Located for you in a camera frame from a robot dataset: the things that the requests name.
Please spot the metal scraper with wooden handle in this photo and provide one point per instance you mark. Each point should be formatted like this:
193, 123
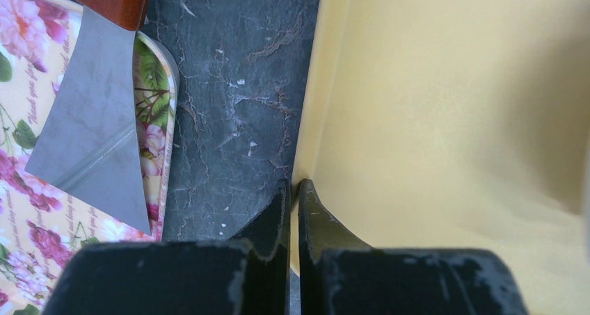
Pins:
88, 147

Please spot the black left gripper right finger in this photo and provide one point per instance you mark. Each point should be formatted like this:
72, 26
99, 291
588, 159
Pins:
341, 274

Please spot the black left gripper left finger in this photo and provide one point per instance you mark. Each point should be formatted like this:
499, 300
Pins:
245, 274

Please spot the yellow cutting mat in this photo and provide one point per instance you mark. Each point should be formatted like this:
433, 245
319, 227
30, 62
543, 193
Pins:
457, 124

